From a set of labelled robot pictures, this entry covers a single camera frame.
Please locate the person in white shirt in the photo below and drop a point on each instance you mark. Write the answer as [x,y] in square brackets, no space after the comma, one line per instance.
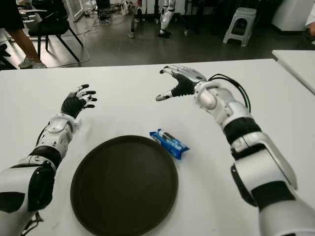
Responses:
[311,27]

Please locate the blue Oreo packet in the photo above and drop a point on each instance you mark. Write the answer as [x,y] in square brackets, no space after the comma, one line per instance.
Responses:
[172,145]

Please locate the white cabinet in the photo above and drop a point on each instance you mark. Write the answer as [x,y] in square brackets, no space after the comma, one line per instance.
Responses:
[290,14]

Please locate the standing person in black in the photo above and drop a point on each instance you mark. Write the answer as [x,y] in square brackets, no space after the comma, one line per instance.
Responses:
[24,41]

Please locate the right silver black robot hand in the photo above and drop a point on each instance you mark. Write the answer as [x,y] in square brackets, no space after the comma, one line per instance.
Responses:
[185,83]

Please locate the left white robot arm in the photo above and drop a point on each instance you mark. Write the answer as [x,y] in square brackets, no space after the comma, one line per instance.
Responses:
[55,130]

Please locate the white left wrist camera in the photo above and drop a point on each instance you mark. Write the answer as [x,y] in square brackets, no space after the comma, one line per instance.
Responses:
[78,124]

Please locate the white bag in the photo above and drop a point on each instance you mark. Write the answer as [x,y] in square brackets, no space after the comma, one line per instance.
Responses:
[124,9]

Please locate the black chair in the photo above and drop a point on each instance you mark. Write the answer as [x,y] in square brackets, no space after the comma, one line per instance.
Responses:
[51,27]

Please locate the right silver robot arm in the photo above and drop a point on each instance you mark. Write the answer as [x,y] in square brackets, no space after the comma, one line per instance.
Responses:
[265,167]

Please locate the dark brown round tray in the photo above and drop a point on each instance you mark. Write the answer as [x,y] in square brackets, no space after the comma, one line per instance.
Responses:
[123,186]

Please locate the white side table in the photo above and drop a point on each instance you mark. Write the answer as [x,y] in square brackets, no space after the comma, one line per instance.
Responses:
[297,64]

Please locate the white plastic stool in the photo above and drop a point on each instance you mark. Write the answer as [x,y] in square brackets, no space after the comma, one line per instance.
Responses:
[243,12]

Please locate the black wheeled frame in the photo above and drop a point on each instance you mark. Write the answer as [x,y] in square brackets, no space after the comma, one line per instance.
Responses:
[132,19]

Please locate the white humanoid robot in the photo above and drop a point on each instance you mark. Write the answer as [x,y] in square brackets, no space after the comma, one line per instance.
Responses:
[164,18]

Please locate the white framed glass panel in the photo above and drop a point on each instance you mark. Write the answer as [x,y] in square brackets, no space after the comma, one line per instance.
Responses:
[77,8]

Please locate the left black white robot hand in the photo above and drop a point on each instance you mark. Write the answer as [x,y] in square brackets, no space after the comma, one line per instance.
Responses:
[72,103]

